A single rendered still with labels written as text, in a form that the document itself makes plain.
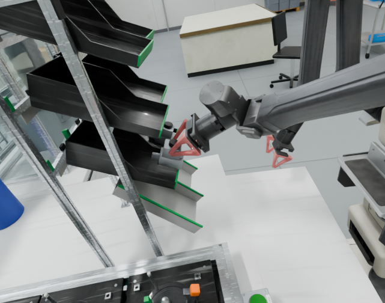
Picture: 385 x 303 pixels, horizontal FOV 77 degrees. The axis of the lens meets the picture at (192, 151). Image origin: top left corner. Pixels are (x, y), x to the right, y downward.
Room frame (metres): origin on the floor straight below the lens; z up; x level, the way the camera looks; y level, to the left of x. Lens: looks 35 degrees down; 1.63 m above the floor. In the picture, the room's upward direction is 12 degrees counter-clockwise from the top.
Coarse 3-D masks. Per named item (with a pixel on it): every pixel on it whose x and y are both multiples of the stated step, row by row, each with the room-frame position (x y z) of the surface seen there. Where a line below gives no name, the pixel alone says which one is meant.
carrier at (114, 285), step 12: (72, 288) 0.39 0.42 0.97; (84, 288) 0.38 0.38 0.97; (96, 288) 0.37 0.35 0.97; (108, 288) 0.37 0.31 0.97; (120, 288) 0.36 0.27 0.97; (48, 300) 0.37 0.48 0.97; (60, 300) 0.36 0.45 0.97; (72, 300) 0.36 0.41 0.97; (84, 300) 0.35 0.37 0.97; (96, 300) 0.34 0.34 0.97; (108, 300) 0.33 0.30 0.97; (120, 300) 0.33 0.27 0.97
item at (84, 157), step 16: (80, 128) 0.59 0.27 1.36; (96, 128) 0.63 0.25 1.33; (80, 144) 0.51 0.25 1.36; (96, 144) 0.61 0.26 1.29; (128, 144) 0.62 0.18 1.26; (144, 144) 0.61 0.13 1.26; (80, 160) 0.51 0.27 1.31; (96, 160) 0.50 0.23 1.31; (128, 160) 0.56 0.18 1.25; (144, 160) 0.57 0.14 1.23; (144, 176) 0.48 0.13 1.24; (160, 176) 0.51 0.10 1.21; (176, 176) 0.50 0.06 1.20
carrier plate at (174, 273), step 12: (192, 264) 0.38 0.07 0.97; (204, 264) 0.38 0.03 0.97; (132, 276) 0.39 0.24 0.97; (144, 276) 0.38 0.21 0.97; (156, 276) 0.37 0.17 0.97; (168, 276) 0.36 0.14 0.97; (180, 276) 0.36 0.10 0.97; (192, 276) 0.35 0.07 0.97; (204, 276) 0.34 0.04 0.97; (132, 288) 0.35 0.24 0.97; (144, 288) 0.35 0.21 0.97; (204, 288) 0.31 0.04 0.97; (132, 300) 0.32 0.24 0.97; (204, 300) 0.28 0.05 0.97; (216, 300) 0.28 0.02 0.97
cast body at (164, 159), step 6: (168, 144) 0.53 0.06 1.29; (174, 144) 0.52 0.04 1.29; (162, 150) 0.54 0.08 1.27; (168, 150) 0.51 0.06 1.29; (180, 150) 0.51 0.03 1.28; (156, 156) 0.53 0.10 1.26; (162, 156) 0.51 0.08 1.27; (168, 156) 0.51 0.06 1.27; (174, 156) 0.51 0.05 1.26; (180, 156) 0.53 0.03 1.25; (162, 162) 0.51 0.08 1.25; (168, 162) 0.51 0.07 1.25; (174, 162) 0.51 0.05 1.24; (180, 162) 0.51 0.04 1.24; (180, 168) 0.51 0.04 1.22
